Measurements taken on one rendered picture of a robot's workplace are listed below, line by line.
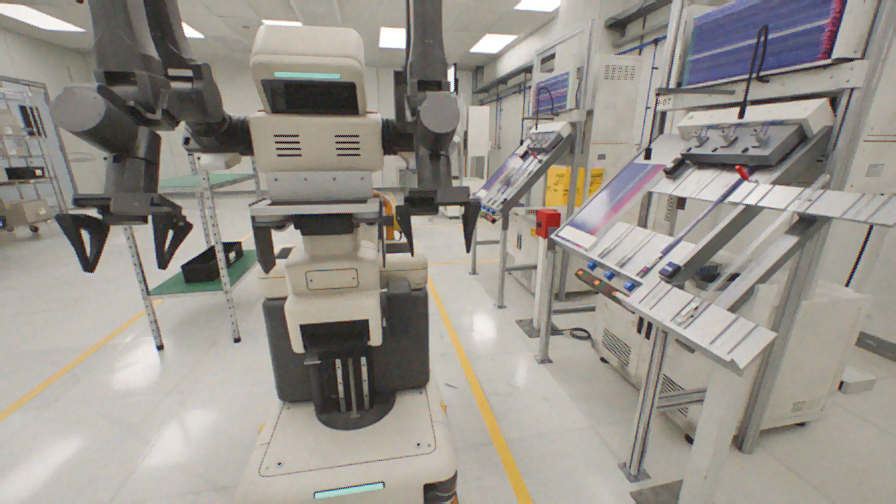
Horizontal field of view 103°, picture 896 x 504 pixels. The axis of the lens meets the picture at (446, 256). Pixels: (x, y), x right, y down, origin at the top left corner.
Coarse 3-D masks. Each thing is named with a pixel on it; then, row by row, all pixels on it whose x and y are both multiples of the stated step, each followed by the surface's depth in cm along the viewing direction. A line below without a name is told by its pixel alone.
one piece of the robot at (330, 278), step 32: (256, 128) 74; (288, 128) 75; (320, 128) 76; (352, 128) 77; (384, 128) 79; (256, 160) 77; (288, 160) 77; (320, 160) 78; (352, 160) 79; (320, 256) 87; (352, 256) 88; (288, 288) 87; (320, 288) 87; (352, 288) 89; (288, 320) 84; (320, 320) 86
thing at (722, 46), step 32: (736, 0) 129; (768, 0) 116; (800, 0) 108; (832, 0) 101; (704, 32) 139; (736, 32) 127; (768, 32) 117; (800, 32) 108; (832, 32) 102; (704, 64) 140; (736, 64) 128; (768, 64) 118; (800, 64) 109
